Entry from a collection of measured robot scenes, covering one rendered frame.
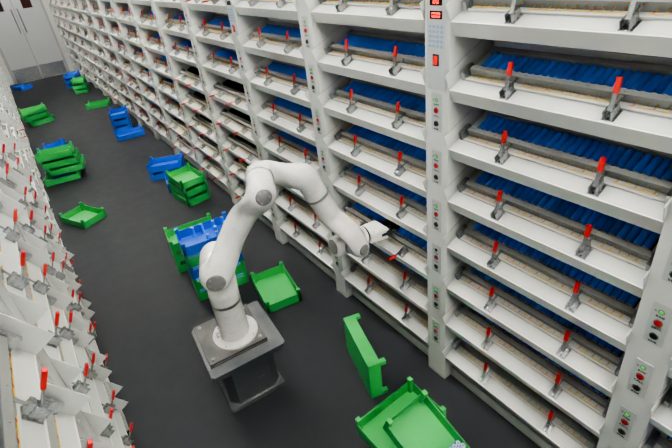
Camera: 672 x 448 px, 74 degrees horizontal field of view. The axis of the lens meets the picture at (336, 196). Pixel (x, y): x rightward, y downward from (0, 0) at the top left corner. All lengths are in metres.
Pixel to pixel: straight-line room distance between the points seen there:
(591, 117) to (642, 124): 0.10
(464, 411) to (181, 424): 1.18
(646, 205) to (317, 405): 1.47
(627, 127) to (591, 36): 0.21
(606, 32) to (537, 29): 0.15
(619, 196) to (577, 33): 0.39
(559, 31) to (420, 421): 1.43
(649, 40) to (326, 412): 1.70
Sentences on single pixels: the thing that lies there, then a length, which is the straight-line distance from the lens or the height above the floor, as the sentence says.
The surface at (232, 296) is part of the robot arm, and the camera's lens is 1.85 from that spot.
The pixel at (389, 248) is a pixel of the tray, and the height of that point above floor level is 0.53.
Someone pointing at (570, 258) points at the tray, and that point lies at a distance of 1.37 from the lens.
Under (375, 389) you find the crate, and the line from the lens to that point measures 2.06.
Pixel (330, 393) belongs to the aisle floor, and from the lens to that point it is 2.13.
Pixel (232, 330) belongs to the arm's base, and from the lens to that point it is 1.95.
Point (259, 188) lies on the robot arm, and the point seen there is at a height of 1.01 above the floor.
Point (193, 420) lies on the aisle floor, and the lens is 2.22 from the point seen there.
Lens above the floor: 1.70
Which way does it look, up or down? 29 degrees down
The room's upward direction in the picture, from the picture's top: 7 degrees counter-clockwise
